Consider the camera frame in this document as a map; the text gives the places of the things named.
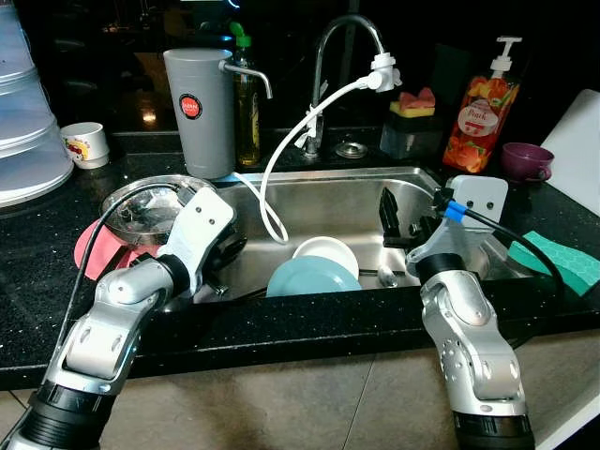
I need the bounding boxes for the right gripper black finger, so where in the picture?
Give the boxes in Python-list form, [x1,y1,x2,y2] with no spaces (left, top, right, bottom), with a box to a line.
[379,187,404,240]

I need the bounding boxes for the light blue plate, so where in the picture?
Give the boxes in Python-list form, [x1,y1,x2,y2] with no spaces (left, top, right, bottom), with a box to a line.
[266,256,363,299]

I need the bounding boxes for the shiny metal bowl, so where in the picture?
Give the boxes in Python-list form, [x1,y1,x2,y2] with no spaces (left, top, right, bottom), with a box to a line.
[101,175,217,247]

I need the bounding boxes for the stainless steel sink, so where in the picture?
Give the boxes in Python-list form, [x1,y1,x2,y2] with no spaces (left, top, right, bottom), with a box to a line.
[192,167,526,303]

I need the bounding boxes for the white bowl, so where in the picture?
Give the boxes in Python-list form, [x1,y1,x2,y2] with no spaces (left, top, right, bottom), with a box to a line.
[292,236,360,278]

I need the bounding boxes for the round metal drain cap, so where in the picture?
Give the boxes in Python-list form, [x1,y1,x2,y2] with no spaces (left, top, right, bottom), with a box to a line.
[336,141,368,160]

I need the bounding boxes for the black sponge holder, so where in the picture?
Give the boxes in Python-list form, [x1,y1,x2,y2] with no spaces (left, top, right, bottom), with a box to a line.
[380,114,446,160]

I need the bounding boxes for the red and yellow sponge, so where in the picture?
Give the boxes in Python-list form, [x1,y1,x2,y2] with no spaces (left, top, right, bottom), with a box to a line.
[389,87,437,118]

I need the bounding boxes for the grey water filter canister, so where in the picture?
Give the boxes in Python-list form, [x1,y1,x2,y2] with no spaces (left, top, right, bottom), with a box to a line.
[163,47,275,181]

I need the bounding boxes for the orange dish soap pump bottle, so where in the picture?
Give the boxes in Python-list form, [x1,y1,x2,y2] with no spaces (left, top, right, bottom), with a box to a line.
[442,36,524,174]

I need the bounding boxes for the green capped oil bottle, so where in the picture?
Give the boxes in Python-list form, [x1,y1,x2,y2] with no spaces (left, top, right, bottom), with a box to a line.
[230,21,263,170]

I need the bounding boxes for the purple cup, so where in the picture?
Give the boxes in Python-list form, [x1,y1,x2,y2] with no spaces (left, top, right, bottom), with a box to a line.
[500,142,556,184]

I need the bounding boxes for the green sponge cloth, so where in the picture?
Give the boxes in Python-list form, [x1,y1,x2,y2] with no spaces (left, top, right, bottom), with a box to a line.
[509,230,600,296]

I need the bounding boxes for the white printed cup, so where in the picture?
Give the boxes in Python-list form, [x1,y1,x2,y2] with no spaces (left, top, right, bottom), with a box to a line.
[61,122,111,170]

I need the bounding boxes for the white cutting board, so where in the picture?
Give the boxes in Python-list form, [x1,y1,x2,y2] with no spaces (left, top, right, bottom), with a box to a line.
[542,89,600,217]

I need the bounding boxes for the translucent plastic food cover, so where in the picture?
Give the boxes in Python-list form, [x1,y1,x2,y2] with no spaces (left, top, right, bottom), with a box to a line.
[0,0,74,207]

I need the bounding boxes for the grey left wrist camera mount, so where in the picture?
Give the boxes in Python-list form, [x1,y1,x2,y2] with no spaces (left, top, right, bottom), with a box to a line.
[159,186,235,282]

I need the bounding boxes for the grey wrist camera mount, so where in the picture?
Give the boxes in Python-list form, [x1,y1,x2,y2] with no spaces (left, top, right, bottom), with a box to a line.
[408,175,509,278]
[159,186,235,282]

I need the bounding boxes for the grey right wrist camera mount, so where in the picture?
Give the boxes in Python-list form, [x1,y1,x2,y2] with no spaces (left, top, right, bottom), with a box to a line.
[408,175,509,278]

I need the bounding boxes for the white faucet diverter with hose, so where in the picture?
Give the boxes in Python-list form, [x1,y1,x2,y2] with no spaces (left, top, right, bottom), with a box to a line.
[232,52,402,247]

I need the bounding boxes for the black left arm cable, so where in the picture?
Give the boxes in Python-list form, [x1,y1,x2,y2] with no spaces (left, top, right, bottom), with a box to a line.
[52,181,203,376]

